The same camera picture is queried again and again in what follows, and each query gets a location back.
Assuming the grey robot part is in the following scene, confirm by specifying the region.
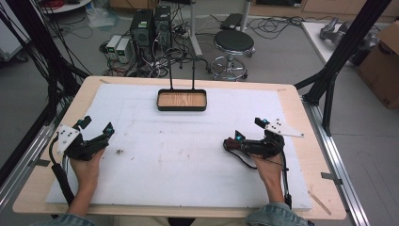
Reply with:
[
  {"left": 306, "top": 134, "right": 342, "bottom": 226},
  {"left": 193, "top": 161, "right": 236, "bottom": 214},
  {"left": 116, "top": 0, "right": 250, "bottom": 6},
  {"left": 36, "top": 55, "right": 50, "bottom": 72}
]
[{"left": 319, "top": 16, "right": 379, "bottom": 51}]

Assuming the clear plastic bag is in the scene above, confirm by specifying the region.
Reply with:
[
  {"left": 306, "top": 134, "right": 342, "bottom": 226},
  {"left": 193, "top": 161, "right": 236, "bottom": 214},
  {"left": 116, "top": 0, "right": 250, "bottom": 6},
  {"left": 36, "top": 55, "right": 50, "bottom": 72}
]
[{"left": 86, "top": 7, "right": 121, "bottom": 32}]

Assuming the blue denim sleeve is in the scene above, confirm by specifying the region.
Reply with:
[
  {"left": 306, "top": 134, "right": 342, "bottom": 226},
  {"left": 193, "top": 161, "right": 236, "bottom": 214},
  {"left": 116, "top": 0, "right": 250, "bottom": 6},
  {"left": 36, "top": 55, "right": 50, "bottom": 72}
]
[
  {"left": 29, "top": 213, "right": 96, "bottom": 226},
  {"left": 245, "top": 202, "right": 311, "bottom": 226}
]

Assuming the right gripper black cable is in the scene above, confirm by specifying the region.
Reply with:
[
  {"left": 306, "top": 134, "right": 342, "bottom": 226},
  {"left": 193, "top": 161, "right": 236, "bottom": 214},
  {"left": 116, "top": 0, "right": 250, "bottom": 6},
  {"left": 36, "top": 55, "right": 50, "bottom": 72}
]
[{"left": 279, "top": 151, "right": 294, "bottom": 211}]

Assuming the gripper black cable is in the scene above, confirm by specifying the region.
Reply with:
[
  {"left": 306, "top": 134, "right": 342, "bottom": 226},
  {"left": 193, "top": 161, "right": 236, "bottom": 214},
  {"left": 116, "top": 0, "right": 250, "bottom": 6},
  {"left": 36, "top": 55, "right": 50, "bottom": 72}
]
[
  {"left": 279, "top": 151, "right": 294, "bottom": 211},
  {"left": 48, "top": 135, "right": 77, "bottom": 207}
]

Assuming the black round stool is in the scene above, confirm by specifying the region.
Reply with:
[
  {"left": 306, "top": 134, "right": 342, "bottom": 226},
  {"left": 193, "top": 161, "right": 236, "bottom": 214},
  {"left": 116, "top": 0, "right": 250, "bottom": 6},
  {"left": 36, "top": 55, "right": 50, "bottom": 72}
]
[{"left": 209, "top": 29, "right": 257, "bottom": 81}]

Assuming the aluminium rail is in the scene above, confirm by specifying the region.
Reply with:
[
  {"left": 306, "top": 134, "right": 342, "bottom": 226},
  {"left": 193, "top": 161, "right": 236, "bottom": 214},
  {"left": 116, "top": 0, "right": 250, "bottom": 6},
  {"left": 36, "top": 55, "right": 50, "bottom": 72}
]
[
  {"left": 301, "top": 95, "right": 373, "bottom": 226},
  {"left": 0, "top": 103, "right": 69, "bottom": 212}
]

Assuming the white low platform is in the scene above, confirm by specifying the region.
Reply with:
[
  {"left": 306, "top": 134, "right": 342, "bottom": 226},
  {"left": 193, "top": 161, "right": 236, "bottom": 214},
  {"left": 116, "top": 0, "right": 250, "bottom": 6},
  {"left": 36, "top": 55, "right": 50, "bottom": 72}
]
[{"left": 300, "top": 20, "right": 382, "bottom": 67}]

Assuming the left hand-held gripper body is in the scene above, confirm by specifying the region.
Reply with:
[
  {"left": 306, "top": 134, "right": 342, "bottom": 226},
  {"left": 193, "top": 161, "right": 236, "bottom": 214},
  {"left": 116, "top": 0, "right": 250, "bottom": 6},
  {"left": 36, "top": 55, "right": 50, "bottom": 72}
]
[{"left": 56, "top": 123, "right": 111, "bottom": 162}]

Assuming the white foam mat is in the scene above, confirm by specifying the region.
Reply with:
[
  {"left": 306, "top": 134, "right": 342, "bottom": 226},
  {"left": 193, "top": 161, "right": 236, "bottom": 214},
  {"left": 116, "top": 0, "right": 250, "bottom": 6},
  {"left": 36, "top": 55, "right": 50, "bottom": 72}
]
[{"left": 44, "top": 82, "right": 313, "bottom": 211}]

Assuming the person's right hand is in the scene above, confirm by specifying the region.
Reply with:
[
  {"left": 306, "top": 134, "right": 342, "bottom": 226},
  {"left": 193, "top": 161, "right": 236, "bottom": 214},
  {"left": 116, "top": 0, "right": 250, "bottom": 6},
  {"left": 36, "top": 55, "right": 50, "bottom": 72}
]
[{"left": 249, "top": 152, "right": 284, "bottom": 186}]

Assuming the black metal frame strut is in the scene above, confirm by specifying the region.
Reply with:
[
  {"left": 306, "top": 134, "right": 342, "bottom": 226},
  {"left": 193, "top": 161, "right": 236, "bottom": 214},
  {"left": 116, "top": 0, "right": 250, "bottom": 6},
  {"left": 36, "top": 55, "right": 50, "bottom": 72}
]
[
  {"left": 0, "top": 0, "right": 92, "bottom": 126},
  {"left": 294, "top": 0, "right": 393, "bottom": 137}
]

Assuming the black computer tower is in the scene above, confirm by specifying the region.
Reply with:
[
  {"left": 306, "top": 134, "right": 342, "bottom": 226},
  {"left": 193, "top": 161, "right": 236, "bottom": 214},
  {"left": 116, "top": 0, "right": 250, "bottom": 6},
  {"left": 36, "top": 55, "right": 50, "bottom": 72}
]
[
  {"left": 152, "top": 5, "right": 173, "bottom": 51},
  {"left": 129, "top": 8, "right": 155, "bottom": 48}
]

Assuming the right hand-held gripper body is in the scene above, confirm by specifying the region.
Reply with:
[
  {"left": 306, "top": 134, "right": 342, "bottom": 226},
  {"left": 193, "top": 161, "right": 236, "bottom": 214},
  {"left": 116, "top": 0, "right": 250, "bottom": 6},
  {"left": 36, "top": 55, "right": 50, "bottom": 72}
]
[{"left": 239, "top": 118, "right": 306, "bottom": 160}]

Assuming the blue denim right sleeve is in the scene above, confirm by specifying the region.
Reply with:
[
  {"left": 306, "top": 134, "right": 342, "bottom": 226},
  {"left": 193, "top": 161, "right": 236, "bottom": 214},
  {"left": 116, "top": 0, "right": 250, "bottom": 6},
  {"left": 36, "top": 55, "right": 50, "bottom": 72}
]
[{"left": 245, "top": 202, "right": 311, "bottom": 226}]

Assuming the white bench power supply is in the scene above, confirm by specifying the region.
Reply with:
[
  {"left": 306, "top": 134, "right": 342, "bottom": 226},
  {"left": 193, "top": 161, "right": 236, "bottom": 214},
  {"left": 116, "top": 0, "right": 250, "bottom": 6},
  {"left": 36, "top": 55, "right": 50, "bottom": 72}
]
[
  {"left": 105, "top": 34, "right": 122, "bottom": 60},
  {"left": 116, "top": 37, "right": 132, "bottom": 65}
]

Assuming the thin black cord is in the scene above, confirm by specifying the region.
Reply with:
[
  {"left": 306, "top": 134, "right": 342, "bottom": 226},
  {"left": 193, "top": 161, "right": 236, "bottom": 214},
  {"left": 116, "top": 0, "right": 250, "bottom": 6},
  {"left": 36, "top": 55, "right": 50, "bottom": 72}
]
[{"left": 224, "top": 148, "right": 284, "bottom": 170}]

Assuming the thin wooden stick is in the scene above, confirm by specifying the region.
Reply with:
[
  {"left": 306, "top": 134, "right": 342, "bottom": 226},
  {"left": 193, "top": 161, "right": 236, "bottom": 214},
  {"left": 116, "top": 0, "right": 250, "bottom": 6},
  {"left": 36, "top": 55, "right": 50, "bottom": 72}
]
[{"left": 308, "top": 190, "right": 333, "bottom": 217}]

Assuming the black flat box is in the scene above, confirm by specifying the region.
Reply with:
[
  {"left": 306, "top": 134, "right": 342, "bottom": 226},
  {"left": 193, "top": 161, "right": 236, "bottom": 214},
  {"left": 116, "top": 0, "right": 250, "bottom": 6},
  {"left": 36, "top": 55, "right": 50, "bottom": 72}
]
[{"left": 219, "top": 12, "right": 245, "bottom": 32}]

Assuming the tangle of floor cables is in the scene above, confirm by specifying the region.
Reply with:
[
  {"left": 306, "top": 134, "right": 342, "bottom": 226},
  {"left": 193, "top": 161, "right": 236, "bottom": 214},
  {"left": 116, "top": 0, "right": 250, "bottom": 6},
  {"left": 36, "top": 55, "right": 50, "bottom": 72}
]
[{"left": 99, "top": 40, "right": 211, "bottom": 79}]

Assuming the grey metal bracket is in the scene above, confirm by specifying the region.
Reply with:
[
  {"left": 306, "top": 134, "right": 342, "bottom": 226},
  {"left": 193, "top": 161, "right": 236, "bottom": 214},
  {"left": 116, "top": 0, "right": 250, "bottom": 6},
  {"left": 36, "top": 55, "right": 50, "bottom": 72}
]
[
  {"left": 320, "top": 171, "right": 343, "bottom": 186},
  {"left": 28, "top": 158, "right": 52, "bottom": 168}
]

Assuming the grey metal table leg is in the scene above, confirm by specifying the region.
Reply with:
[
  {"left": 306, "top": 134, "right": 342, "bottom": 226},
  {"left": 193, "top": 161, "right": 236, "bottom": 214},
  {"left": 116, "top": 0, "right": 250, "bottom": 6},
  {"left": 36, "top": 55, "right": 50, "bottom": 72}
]
[{"left": 187, "top": 0, "right": 204, "bottom": 58}]

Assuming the black stand with wooden tray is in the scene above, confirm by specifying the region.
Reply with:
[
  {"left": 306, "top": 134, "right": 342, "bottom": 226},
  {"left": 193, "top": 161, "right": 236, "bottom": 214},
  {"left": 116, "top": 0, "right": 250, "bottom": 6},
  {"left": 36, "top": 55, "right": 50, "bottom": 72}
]
[{"left": 156, "top": 56, "right": 208, "bottom": 113}]

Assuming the person's left hand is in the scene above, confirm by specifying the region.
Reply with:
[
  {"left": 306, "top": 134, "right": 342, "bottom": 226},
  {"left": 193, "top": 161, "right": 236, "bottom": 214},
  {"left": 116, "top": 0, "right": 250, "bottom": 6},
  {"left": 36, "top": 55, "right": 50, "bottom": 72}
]
[{"left": 69, "top": 148, "right": 106, "bottom": 190}]

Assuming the round white table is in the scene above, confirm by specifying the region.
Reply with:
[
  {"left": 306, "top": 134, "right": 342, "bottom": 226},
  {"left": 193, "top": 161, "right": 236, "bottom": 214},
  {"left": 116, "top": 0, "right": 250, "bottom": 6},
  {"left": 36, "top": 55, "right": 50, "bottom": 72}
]
[{"left": 37, "top": 0, "right": 94, "bottom": 15}]

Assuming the small dark brown object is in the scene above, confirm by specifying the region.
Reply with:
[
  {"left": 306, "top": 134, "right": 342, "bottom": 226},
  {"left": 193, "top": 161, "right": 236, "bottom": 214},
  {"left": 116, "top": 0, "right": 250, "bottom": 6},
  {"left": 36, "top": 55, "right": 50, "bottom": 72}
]
[{"left": 222, "top": 137, "right": 241, "bottom": 153}]

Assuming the brown cardboard box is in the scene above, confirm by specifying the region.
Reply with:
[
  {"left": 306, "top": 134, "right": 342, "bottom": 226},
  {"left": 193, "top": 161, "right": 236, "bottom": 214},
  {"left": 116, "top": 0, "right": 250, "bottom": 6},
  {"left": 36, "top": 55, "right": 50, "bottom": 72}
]
[{"left": 356, "top": 20, "right": 399, "bottom": 110}]

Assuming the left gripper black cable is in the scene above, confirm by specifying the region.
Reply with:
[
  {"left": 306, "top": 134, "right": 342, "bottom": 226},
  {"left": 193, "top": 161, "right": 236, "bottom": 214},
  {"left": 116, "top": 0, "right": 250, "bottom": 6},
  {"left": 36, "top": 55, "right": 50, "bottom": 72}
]
[{"left": 48, "top": 135, "right": 77, "bottom": 207}]

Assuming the blue denim left sleeve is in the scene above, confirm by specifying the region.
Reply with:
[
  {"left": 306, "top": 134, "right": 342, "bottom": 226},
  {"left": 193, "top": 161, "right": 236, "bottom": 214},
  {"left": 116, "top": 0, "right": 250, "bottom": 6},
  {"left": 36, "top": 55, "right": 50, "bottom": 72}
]
[{"left": 29, "top": 213, "right": 96, "bottom": 226}]

